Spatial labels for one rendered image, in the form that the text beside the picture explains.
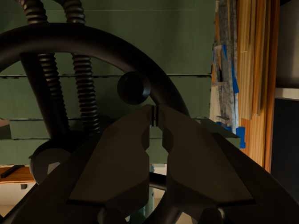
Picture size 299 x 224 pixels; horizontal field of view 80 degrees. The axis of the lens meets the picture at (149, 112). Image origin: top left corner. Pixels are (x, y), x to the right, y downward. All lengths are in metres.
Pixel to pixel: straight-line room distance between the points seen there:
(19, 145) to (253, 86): 1.60
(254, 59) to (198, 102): 1.37
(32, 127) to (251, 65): 1.56
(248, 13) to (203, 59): 1.36
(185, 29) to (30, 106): 0.35
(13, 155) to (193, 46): 0.44
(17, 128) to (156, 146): 0.29
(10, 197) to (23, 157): 3.50
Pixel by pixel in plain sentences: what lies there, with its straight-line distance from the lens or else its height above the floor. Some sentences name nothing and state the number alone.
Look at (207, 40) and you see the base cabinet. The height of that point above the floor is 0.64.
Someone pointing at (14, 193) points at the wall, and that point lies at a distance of 3.91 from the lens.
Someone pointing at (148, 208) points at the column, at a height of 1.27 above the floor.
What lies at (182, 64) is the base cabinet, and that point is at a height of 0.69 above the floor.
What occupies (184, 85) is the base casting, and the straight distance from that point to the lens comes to 0.37.
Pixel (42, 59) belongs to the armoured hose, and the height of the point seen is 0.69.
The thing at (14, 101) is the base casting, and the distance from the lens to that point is 0.46.
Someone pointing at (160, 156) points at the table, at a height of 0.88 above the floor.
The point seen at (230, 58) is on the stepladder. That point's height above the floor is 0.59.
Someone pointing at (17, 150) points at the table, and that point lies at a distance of 0.48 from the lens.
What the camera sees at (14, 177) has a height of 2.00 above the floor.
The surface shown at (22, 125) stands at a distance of 0.46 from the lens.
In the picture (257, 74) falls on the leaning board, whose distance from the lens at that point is 1.68.
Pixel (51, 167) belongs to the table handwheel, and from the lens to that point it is 0.21.
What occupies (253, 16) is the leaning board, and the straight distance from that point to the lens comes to 1.76.
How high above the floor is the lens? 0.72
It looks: 9 degrees up
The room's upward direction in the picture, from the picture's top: 180 degrees clockwise
